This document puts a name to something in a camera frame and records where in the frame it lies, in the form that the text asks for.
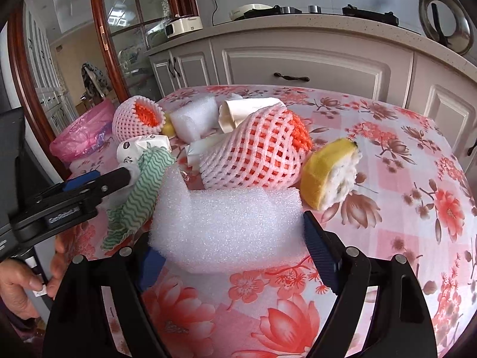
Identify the white foam sheet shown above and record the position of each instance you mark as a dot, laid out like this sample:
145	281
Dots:
223	223

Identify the chair with draped cloth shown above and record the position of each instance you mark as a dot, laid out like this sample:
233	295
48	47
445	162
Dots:
95	80

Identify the bitten banana piece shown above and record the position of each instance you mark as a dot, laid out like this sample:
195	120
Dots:
324	179

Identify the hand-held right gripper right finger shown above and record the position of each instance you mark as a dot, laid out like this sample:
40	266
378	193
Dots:
320	253

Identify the pink bagged trash bin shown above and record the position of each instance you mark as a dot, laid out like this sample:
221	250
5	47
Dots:
85	130

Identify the beige paper cup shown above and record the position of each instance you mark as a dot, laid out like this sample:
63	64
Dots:
238	113

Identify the folded white foam piece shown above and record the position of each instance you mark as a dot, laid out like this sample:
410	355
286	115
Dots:
193	117

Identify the white kitchen cabinet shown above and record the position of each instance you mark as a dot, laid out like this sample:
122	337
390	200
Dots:
316	56

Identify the floral pink tablecloth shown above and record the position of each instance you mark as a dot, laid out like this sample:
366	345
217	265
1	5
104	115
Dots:
372	194

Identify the white paper scrap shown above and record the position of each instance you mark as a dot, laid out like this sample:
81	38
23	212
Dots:
203	149

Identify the green wavy striped cloth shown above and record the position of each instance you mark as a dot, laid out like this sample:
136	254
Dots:
145	194

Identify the white countertop appliance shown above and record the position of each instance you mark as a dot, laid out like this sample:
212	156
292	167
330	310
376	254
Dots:
184	26

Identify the black gas stove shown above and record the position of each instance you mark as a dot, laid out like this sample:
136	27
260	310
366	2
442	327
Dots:
369	14

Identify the small steel cup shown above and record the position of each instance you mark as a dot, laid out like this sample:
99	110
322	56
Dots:
287	9
315	8

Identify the steel pan lid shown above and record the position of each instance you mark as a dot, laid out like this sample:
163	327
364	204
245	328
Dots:
454	18

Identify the yellow peel piece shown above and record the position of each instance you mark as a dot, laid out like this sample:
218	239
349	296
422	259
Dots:
167	125

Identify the person's left hand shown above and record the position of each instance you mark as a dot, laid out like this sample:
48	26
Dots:
18	287

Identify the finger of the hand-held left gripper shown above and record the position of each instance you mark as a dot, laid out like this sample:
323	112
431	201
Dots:
113	181
82	181

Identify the wooden glass door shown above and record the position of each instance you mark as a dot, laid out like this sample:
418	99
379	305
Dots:
149	26

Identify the small pink foam net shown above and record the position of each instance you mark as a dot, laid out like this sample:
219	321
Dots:
130	119

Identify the large pink foam net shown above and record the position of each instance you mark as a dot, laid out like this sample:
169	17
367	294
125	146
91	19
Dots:
253	149

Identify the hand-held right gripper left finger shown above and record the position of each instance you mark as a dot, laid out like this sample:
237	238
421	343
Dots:
149	266

